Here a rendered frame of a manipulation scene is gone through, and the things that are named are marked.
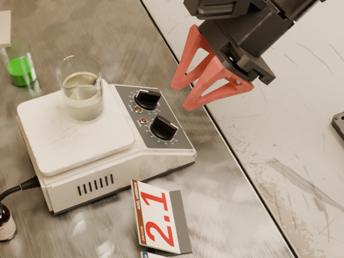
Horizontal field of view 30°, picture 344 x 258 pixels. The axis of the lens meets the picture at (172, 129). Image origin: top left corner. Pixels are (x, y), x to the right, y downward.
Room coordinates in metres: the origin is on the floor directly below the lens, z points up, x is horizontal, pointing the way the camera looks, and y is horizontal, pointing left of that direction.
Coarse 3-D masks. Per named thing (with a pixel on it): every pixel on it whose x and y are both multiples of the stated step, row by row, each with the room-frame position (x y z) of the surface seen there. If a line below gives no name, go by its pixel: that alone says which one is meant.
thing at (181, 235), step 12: (132, 192) 0.44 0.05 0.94; (168, 192) 0.46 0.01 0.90; (180, 192) 0.46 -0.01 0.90; (168, 204) 0.44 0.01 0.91; (180, 204) 0.44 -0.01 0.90; (180, 216) 0.42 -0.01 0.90; (180, 228) 0.40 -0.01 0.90; (180, 240) 0.39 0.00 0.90; (156, 252) 0.37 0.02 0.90; (168, 252) 0.37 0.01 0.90; (180, 252) 0.37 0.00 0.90
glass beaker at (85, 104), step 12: (72, 60) 0.55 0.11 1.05; (84, 60) 0.55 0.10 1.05; (96, 60) 0.54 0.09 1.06; (60, 72) 0.54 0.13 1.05; (72, 72) 0.55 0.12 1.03; (96, 72) 0.52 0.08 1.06; (60, 84) 0.51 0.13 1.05; (96, 84) 0.51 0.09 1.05; (72, 96) 0.50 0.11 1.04; (84, 96) 0.50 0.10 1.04; (96, 96) 0.51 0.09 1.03; (72, 108) 0.51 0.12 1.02; (84, 108) 0.50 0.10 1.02; (96, 108) 0.51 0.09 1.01; (72, 120) 0.51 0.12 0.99; (84, 120) 0.50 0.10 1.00; (96, 120) 0.51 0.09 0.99
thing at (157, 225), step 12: (144, 192) 0.44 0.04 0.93; (156, 192) 0.45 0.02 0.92; (144, 204) 0.42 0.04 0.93; (156, 204) 0.43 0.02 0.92; (144, 216) 0.40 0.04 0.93; (156, 216) 0.41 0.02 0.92; (168, 216) 0.42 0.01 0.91; (144, 228) 0.39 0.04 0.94; (156, 228) 0.39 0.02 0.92; (168, 228) 0.40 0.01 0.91; (156, 240) 0.38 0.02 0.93; (168, 240) 0.38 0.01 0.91
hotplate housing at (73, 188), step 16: (144, 144) 0.49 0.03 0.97; (32, 160) 0.47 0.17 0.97; (96, 160) 0.46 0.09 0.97; (112, 160) 0.46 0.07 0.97; (128, 160) 0.47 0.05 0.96; (144, 160) 0.47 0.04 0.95; (160, 160) 0.48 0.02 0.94; (176, 160) 0.49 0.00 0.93; (192, 160) 0.50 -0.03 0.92; (64, 176) 0.44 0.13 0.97; (80, 176) 0.44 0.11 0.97; (96, 176) 0.45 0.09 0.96; (112, 176) 0.46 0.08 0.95; (128, 176) 0.46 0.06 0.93; (144, 176) 0.47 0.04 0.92; (48, 192) 0.43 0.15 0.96; (64, 192) 0.43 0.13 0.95; (80, 192) 0.44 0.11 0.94; (96, 192) 0.45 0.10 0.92; (112, 192) 0.46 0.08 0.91; (64, 208) 0.43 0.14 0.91
